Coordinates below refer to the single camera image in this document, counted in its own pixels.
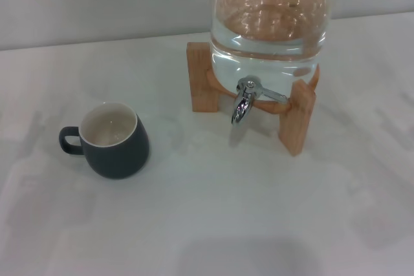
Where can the black cup white inside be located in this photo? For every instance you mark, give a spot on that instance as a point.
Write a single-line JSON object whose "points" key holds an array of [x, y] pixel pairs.
{"points": [[119, 159]]}

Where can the wooden dispenser stand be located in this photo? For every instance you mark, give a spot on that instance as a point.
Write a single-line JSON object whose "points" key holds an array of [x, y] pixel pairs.
{"points": [[200, 75]]}

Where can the chrome faucet with lever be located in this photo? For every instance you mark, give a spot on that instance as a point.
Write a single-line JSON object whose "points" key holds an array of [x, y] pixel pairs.
{"points": [[241, 106]]}

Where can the clear glass water dispenser jar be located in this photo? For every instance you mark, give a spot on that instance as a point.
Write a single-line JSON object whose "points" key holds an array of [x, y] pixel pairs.
{"points": [[268, 30]]}

